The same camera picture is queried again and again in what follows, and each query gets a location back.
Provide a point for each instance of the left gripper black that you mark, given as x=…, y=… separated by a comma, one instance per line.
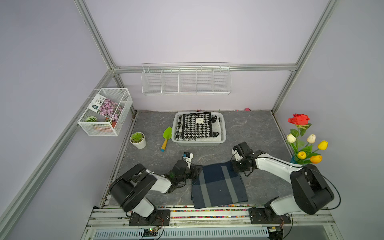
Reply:
x=194, y=174

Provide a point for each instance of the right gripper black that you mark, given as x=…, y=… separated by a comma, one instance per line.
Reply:
x=235, y=169

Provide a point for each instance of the navy striped scarf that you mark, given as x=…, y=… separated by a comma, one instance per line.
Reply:
x=218, y=185

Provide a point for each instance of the black white houndstooth scarf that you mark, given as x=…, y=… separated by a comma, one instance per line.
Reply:
x=197, y=125

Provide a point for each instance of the smiley houndstooth white scarf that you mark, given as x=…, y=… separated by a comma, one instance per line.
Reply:
x=217, y=131

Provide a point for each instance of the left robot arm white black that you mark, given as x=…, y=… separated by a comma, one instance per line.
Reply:
x=131, y=188

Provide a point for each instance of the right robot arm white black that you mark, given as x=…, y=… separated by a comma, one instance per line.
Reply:
x=311, y=191

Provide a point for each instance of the white plastic basket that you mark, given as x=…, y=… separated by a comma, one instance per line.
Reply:
x=204, y=144

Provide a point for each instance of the green toy shovel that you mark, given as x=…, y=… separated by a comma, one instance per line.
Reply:
x=166, y=135

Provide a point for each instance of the blue glass vase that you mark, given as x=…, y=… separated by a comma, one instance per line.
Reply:
x=293, y=160

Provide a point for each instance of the artificial flower bouquet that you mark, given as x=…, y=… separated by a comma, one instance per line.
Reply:
x=306, y=151

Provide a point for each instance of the small potted green plant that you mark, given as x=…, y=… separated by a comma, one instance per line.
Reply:
x=138, y=140

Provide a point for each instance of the flower seed packet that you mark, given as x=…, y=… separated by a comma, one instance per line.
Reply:
x=106, y=107

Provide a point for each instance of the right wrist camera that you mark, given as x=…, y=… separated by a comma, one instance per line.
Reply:
x=237, y=153

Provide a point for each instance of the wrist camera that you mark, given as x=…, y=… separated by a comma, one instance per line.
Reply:
x=187, y=157
x=237, y=153

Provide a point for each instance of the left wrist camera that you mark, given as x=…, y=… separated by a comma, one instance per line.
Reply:
x=187, y=157

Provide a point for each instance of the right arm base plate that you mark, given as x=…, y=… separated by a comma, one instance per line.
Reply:
x=260, y=216

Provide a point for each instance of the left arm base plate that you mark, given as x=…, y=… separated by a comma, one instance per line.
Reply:
x=156, y=218

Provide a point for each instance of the white wire wall shelf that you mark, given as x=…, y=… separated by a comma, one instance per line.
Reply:
x=187, y=79

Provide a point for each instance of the white mesh wall basket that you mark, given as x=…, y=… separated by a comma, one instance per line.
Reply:
x=96, y=125

